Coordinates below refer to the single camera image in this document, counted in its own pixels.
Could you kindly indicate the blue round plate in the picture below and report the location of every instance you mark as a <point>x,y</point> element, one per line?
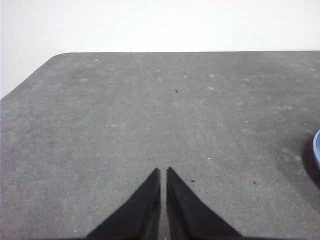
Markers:
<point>317,147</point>

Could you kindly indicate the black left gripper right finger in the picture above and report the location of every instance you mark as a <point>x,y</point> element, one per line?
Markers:
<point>187,215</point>

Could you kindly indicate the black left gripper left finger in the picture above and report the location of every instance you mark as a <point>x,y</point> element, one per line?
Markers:
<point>140,215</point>

